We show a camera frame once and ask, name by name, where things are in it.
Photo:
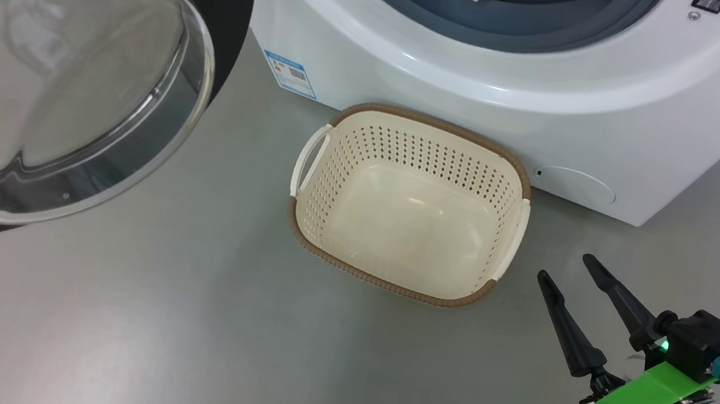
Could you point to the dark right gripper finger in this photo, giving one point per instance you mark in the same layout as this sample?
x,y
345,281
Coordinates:
x,y
570,334
623,303

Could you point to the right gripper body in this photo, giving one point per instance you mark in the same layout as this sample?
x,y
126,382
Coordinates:
x,y
608,385

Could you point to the dark round glass washer door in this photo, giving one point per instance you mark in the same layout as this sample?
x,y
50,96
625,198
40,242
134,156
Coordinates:
x,y
80,65

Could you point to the cream perforated laundry basket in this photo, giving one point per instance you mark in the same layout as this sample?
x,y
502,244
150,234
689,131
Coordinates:
x,y
411,221

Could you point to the white front-load washing machine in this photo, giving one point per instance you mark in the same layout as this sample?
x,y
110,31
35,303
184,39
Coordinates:
x,y
546,88

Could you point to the blue-grey rubber door gasket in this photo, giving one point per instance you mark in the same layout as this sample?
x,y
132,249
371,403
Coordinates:
x,y
519,28

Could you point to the black rectangular door latch socket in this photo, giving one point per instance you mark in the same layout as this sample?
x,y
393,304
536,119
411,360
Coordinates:
x,y
710,3

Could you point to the oval white filter cover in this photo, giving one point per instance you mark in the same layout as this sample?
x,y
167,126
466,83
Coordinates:
x,y
576,184

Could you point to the blue white energy label sticker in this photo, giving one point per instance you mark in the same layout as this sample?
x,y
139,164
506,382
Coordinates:
x,y
290,74

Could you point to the green right camera bracket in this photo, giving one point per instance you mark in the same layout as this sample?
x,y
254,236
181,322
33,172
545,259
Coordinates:
x,y
640,402

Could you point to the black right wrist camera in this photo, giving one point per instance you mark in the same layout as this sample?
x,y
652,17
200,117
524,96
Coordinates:
x,y
703,345

